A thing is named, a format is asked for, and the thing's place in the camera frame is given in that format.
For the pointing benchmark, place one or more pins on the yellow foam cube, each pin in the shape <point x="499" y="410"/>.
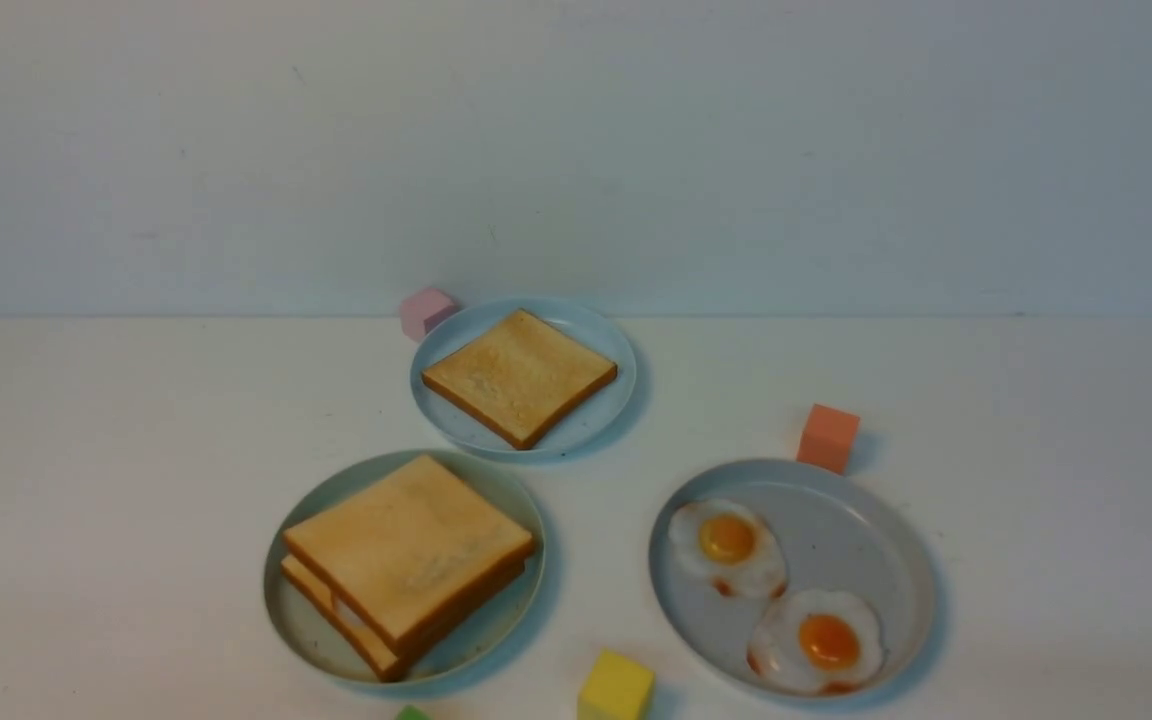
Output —
<point x="617" y="688"/>

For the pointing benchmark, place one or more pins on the pink foam cube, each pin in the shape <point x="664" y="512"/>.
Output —
<point x="421" y="312"/>

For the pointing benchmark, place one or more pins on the green foam cube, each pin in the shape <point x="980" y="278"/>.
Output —
<point x="411" y="712"/>

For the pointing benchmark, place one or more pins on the small blue bread plate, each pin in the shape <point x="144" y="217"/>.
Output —
<point x="591" y="421"/>

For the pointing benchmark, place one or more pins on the large green empty plate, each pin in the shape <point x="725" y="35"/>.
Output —
<point x="312" y="638"/>

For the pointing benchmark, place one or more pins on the orange foam cube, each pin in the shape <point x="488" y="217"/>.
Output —
<point x="828" y="436"/>

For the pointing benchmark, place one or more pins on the large grey egg plate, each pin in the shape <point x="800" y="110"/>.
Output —
<point x="834" y="535"/>

